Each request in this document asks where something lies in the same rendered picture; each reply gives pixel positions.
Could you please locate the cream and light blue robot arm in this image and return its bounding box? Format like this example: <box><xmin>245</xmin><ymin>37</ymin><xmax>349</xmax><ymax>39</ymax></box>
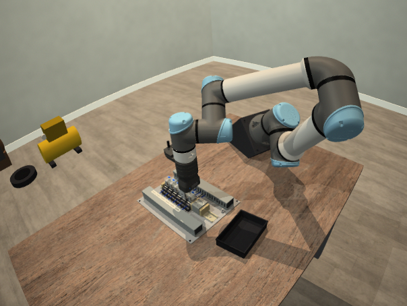
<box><xmin>168</xmin><ymin>56</ymin><xmax>365</xmax><ymax>167</ymax></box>

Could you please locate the grey relay panel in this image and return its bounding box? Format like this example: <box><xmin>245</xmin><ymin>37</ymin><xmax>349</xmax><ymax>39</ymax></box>
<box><xmin>137</xmin><ymin>178</ymin><xmax>240</xmax><ymax>244</ymax></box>

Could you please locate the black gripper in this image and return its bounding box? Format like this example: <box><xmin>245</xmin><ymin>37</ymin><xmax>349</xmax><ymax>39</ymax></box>
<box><xmin>164</xmin><ymin>141</ymin><xmax>200</xmax><ymax>200</ymax></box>

